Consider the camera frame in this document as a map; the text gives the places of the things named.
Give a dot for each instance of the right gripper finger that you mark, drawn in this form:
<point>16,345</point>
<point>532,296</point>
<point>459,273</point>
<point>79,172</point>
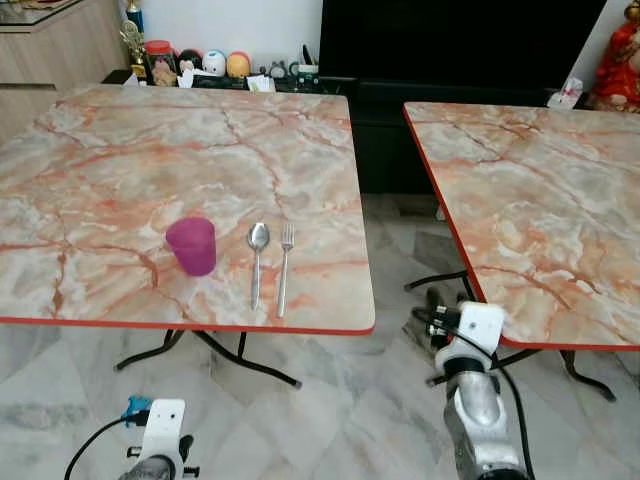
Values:
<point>448,301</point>
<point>434,302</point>

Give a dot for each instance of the red seated statue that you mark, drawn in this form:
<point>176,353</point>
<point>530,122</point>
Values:
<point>618,65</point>

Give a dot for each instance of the black round toy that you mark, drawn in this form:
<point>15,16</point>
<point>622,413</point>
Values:
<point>190,59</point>

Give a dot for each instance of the orange round toy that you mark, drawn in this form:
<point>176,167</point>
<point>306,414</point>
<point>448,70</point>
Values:
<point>238,65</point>

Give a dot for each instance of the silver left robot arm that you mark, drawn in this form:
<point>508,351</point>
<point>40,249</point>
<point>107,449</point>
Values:
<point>150,469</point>

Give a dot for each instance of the pink plastic cup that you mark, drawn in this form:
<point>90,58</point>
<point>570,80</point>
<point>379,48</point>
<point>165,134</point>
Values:
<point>192,248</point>

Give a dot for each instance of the black television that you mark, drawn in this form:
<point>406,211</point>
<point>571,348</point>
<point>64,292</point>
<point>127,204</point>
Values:
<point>460,40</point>

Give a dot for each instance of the jar with red lid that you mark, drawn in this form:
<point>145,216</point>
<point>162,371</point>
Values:
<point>160,62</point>

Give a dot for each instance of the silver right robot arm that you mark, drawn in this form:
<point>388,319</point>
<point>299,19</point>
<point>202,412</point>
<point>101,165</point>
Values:
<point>478,410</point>

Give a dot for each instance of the metal spoon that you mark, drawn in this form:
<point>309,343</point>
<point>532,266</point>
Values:
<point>257,262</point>

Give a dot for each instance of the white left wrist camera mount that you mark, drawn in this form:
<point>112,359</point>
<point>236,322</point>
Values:
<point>163,425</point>

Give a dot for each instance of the pink and white box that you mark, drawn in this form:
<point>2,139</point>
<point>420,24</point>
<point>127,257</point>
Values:
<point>570,93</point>

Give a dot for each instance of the light wooden cabinet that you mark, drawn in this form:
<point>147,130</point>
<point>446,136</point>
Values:
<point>50,50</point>

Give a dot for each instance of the white round toy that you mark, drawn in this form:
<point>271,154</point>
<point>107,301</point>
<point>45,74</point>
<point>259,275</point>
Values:
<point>214,63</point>

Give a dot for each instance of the white paper card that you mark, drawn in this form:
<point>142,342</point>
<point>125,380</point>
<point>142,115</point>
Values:
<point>185,77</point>
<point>260,83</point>

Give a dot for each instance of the gold trophy with blue top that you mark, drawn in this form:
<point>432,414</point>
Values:
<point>133,40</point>

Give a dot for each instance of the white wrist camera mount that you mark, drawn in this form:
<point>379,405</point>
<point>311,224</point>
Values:
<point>480,325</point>
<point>163,425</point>

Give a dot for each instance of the metal fork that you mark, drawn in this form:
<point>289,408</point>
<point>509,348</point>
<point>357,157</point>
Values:
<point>285,270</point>

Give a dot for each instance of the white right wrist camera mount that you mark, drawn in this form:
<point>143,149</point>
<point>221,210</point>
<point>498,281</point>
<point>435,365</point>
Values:
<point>480,325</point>

